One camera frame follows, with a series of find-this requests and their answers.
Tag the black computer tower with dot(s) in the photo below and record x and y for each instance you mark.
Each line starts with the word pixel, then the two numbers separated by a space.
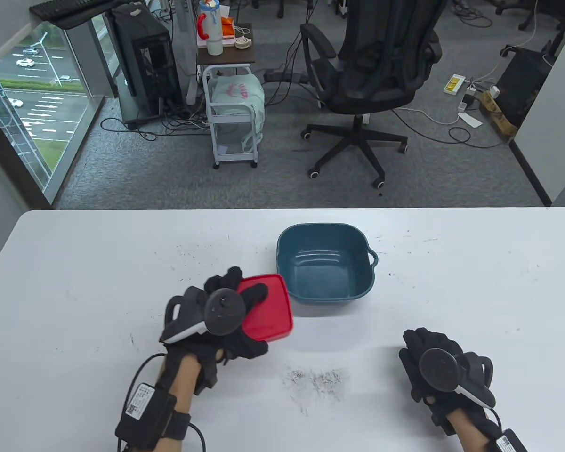
pixel 146 61

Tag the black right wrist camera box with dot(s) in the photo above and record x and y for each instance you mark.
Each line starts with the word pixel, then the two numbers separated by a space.
pixel 508 442

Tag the yellow and white power strip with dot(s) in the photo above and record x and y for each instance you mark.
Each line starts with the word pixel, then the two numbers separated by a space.
pixel 454 84

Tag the person's left hand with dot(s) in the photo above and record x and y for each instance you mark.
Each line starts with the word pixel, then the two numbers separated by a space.
pixel 247 346

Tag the black office chair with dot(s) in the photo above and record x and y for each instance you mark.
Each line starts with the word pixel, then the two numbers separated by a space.
pixel 372 89

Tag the black case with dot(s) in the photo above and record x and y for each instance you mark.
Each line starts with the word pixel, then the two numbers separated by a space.
pixel 522 84

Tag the pale green plastic bag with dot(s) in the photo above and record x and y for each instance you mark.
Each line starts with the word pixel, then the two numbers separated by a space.
pixel 238 92

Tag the black and white controller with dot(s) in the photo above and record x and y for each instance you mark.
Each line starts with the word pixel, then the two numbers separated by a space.
pixel 439 369
pixel 223 310

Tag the white desk leg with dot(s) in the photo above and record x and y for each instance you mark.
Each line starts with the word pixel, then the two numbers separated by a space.
pixel 186 47

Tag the white power adapter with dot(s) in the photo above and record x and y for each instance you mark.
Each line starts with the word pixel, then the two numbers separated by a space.
pixel 494 91

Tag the brown side table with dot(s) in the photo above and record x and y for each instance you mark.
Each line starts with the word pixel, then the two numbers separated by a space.
pixel 230 55

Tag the white paper sheet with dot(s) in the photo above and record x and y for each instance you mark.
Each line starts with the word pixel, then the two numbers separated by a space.
pixel 470 119

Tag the person's right hand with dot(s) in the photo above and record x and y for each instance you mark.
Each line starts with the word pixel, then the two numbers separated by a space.
pixel 428 340

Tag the person's left forearm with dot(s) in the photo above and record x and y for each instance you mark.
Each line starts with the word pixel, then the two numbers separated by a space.
pixel 179 376

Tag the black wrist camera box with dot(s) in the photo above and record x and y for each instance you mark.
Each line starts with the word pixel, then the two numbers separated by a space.
pixel 508 442
pixel 146 414

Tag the black keyboard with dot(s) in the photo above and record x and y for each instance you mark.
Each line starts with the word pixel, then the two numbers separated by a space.
pixel 61 8

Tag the glass window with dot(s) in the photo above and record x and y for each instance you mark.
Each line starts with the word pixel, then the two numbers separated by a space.
pixel 37 94

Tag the black power strip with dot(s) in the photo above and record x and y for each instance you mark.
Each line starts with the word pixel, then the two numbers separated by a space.
pixel 282 75

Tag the red plastic lid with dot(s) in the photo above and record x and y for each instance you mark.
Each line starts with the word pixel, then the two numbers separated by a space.
pixel 269 310

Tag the teal plastic basin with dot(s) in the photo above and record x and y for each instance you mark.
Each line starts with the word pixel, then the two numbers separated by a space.
pixel 325 278

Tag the orange packet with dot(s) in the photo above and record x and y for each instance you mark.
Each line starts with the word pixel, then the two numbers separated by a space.
pixel 227 26

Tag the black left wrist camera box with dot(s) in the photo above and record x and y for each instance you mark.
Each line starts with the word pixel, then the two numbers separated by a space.
pixel 146 414

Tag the white rolling cart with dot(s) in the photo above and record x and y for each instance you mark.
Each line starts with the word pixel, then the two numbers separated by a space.
pixel 230 118

